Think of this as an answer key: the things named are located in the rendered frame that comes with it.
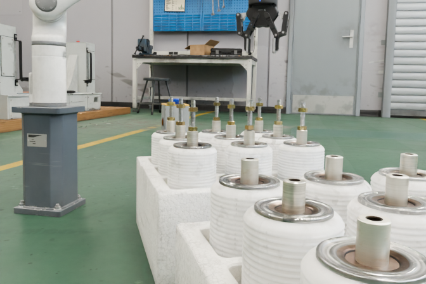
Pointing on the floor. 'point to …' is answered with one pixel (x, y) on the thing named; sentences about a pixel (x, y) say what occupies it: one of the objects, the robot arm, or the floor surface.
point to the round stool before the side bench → (154, 92)
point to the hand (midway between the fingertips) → (261, 48)
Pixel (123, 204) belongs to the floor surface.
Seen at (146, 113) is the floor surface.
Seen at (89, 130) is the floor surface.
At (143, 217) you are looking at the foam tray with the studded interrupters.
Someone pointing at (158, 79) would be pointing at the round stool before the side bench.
